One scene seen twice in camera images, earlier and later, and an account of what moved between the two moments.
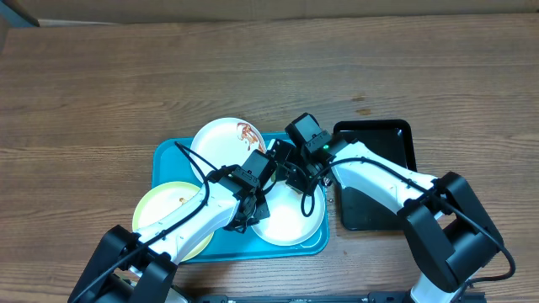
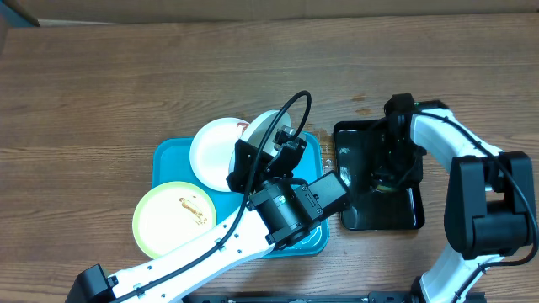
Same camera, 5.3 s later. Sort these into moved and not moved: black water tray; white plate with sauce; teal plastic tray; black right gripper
Moved: white plate with sauce; black right gripper
Not moved: teal plastic tray; black water tray
